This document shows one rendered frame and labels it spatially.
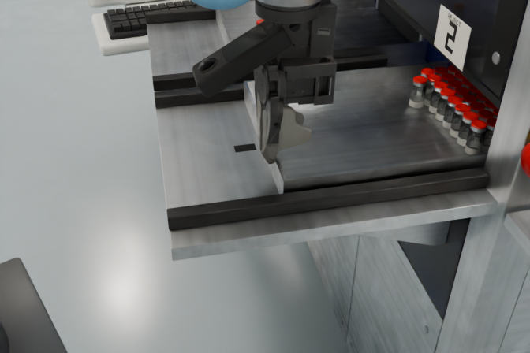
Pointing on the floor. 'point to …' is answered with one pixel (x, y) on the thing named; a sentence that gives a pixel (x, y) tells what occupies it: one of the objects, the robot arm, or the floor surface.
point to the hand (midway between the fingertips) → (265, 154)
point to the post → (494, 227)
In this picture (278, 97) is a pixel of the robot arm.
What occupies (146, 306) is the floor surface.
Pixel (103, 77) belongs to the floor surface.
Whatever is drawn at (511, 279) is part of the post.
